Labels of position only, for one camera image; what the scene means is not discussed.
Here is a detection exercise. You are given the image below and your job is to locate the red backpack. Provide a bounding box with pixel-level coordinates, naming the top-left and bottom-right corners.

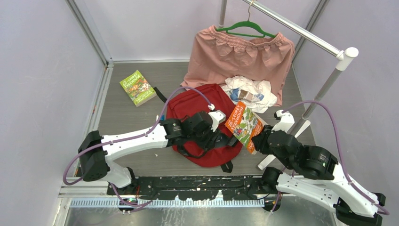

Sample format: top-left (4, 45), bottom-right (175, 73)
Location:
top-left (155, 84), bottom-right (242, 173)

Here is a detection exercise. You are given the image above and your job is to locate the orange treehouse book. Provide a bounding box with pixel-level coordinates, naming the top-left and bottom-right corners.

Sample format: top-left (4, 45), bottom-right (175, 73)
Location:
top-left (225, 101), bottom-right (267, 154)

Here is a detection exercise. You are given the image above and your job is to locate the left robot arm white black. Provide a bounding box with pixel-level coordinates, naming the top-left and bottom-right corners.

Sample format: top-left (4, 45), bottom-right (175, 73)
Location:
top-left (79, 110), bottom-right (227, 194)

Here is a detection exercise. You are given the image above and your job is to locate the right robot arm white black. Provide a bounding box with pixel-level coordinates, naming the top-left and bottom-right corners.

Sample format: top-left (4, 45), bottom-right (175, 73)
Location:
top-left (251, 126), bottom-right (386, 226)

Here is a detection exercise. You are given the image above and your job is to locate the white crumpled cloth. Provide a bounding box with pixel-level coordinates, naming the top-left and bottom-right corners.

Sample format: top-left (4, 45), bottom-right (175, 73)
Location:
top-left (221, 76), bottom-right (277, 113)

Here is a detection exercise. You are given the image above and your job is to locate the green treehouse book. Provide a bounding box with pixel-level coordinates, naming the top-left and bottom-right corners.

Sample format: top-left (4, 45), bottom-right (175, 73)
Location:
top-left (120, 70), bottom-right (157, 106)

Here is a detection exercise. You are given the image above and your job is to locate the pink skirt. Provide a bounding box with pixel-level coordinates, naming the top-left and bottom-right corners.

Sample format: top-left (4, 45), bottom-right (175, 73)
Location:
top-left (181, 25), bottom-right (295, 106)

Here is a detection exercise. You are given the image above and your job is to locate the silver white clothes rack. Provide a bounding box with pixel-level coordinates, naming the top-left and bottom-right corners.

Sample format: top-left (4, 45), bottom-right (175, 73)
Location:
top-left (218, 0), bottom-right (359, 170)

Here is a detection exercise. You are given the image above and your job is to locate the green clothes hanger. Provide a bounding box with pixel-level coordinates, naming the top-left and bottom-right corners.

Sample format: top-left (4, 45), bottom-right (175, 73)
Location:
top-left (216, 0), bottom-right (276, 38)

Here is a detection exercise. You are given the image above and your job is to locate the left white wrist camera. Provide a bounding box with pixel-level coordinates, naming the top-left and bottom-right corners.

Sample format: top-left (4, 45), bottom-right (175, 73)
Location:
top-left (208, 104), bottom-right (226, 132)

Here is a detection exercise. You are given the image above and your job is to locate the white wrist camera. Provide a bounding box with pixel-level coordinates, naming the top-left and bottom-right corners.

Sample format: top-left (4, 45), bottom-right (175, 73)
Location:
top-left (272, 110), bottom-right (295, 133)
top-left (208, 104), bottom-right (226, 132)

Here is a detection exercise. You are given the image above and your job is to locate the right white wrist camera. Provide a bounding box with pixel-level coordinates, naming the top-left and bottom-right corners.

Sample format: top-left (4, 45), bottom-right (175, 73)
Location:
top-left (272, 110), bottom-right (295, 133)

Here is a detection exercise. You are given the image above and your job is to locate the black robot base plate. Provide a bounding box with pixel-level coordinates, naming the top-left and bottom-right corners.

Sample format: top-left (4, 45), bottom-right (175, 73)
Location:
top-left (117, 175), bottom-right (277, 201)

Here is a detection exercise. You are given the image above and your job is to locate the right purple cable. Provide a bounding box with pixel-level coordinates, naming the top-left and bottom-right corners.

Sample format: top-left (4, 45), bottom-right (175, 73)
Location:
top-left (274, 100), bottom-right (390, 216)

